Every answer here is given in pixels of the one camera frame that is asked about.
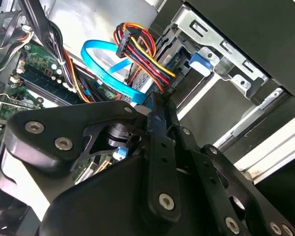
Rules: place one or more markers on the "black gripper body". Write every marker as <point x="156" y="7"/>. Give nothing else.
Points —
<point x="108" y="201"/>

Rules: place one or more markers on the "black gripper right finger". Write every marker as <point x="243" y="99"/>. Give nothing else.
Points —
<point x="206" y="169"/>

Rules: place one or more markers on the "hard disk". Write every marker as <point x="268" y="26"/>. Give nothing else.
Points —
<point x="199" y="62"/>

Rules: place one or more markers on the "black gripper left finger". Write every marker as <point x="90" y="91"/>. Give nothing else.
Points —
<point x="64" y="123"/>

